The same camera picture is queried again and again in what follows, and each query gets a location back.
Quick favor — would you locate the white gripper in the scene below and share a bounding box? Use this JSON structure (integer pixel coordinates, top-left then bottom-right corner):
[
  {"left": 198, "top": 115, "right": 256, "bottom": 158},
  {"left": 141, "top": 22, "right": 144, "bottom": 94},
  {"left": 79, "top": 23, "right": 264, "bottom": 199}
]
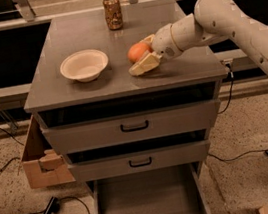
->
[{"left": 128, "top": 23, "right": 183, "bottom": 76}]

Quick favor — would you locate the orange fruit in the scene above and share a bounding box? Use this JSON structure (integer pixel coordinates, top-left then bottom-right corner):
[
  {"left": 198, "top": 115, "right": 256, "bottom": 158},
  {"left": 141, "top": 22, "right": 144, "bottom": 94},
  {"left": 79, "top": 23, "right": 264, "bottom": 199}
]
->
[{"left": 128, "top": 42, "right": 151, "bottom": 64}]

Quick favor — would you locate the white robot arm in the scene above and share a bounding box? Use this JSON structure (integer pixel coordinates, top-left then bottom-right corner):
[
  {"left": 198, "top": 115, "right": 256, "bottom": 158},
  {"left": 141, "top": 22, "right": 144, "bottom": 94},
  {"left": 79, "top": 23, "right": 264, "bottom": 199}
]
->
[{"left": 129, "top": 0, "right": 268, "bottom": 76}]

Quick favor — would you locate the grey drawer cabinet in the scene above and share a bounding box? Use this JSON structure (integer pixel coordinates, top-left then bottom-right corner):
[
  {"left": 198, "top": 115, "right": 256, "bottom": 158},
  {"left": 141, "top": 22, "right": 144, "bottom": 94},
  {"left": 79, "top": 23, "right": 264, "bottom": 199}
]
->
[{"left": 9, "top": 0, "right": 252, "bottom": 214}]

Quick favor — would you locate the grey top drawer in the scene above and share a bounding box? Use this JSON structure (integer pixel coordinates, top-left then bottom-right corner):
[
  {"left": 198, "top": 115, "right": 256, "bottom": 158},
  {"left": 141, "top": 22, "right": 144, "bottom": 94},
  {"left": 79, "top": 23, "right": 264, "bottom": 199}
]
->
[{"left": 43, "top": 100, "right": 220, "bottom": 155}]

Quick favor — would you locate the grey drawer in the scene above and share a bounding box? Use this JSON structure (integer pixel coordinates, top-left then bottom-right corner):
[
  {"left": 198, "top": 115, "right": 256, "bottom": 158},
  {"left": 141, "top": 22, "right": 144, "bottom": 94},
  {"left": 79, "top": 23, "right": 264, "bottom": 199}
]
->
[
  {"left": 43, "top": 100, "right": 220, "bottom": 155},
  {"left": 92, "top": 163, "right": 212, "bottom": 214},
  {"left": 68, "top": 140, "right": 210, "bottom": 182}
]

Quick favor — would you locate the grey middle drawer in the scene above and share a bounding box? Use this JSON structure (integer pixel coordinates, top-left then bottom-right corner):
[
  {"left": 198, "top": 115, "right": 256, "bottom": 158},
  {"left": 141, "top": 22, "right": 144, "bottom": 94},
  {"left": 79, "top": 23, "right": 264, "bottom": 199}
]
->
[{"left": 68, "top": 140, "right": 210, "bottom": 182}]

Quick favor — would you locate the grey bottom drawer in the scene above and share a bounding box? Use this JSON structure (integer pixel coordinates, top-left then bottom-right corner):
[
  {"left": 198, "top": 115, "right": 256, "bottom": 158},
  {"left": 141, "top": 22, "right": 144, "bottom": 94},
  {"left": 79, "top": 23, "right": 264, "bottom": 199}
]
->
[{"left": 92, "top": 163, "right": 212, "bottom": 214}]

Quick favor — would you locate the gold drink can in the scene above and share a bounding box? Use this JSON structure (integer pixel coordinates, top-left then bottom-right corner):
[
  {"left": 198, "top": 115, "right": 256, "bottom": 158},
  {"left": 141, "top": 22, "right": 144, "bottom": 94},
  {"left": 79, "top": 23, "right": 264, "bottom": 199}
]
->
[{"left": 102, "top": 0, "right": 123, "bottom": 30}]

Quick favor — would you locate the white paper bowl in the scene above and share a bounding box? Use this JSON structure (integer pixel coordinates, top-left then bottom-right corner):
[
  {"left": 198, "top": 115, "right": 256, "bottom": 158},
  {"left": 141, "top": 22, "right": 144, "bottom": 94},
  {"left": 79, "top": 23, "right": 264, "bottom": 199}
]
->
[{"left": 60, "top": 49, "right": 109, "bottom": 83}]

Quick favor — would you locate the cardboard box left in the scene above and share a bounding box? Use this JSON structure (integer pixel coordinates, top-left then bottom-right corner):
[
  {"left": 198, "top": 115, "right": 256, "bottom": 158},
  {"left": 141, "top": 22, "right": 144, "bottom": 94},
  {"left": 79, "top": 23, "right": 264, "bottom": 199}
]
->
[{"left": 21, "top": 117, "right": 75, "bottom": 189}]

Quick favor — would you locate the black cable behind cabinet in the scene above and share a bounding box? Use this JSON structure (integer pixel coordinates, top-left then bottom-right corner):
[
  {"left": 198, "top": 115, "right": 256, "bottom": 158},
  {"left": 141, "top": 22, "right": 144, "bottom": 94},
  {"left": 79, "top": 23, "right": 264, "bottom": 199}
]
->
[{"left": 210, "top": 62, "right": 240, "bottom": 115}]

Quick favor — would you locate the black floor cable right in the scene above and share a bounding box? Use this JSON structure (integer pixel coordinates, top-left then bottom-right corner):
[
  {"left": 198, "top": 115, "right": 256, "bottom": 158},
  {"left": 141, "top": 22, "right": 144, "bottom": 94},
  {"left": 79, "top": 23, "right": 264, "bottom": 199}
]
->
[{"left": 207, "top": 144, "right": 268, "bottom": 167}]

